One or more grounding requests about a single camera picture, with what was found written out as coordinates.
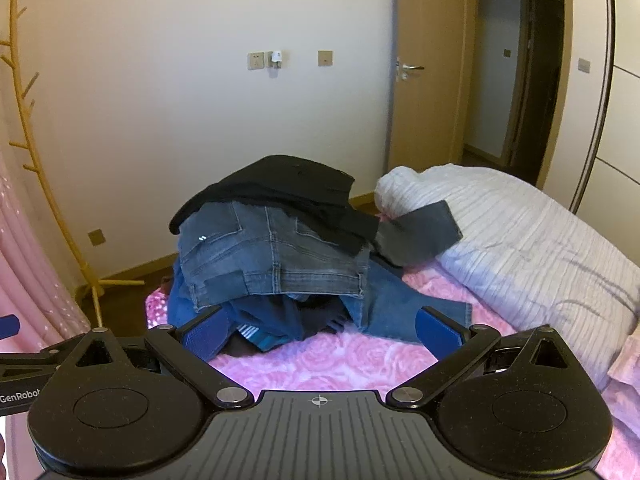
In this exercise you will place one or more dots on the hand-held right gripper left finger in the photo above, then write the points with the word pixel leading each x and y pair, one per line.
pixel 202 334

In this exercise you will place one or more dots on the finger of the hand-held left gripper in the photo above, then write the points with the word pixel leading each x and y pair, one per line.
pixel 30 362
pixel 7 326

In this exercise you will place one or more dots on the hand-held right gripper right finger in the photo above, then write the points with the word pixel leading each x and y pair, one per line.
pixel 441 332

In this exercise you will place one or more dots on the black pants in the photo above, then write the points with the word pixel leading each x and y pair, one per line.
pixel 280 185

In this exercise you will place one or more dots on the teal striped garment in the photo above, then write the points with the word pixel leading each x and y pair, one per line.
pixel 255 337

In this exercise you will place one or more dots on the blue denim jeans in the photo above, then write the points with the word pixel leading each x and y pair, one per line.
pixel 395 305

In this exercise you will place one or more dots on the pink curtain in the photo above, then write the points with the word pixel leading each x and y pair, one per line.
pixel 30 270

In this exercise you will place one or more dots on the dark blue garment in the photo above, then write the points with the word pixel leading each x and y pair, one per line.
pixel 262 317

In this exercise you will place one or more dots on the yellow wooden coat rack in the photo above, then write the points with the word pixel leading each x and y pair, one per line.
pixel 92 287

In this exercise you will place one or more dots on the grey denim jeans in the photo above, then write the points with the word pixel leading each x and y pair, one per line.
pixel 260 255

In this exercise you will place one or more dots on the dark grey pants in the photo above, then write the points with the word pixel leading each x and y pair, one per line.
pixel 420 235

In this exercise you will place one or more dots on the pink rose bed sheet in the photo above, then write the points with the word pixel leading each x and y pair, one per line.
pixel 310 365

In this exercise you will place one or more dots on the white striped duvet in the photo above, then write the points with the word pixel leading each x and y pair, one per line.
pixel 525 250

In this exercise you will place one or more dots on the dark hallway door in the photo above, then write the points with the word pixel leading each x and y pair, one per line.
pixel 535 80

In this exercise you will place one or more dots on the wooden door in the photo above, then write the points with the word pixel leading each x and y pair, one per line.
pixel 430 60

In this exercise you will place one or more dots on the white plug charger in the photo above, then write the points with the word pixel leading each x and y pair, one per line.
pixel 276 58

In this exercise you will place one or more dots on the white wardrobe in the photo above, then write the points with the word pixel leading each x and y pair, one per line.
pixel 617 85

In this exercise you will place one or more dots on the low beige wall outlet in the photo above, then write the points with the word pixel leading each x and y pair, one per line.
pixel 95 236

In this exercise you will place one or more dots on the beige wall socket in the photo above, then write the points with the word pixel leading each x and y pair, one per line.
pixel 256 60

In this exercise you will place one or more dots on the beige wall switch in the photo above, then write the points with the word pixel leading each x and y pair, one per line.
pixel 325 57

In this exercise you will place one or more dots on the grey wall switch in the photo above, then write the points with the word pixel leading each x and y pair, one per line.
pixel 584 65

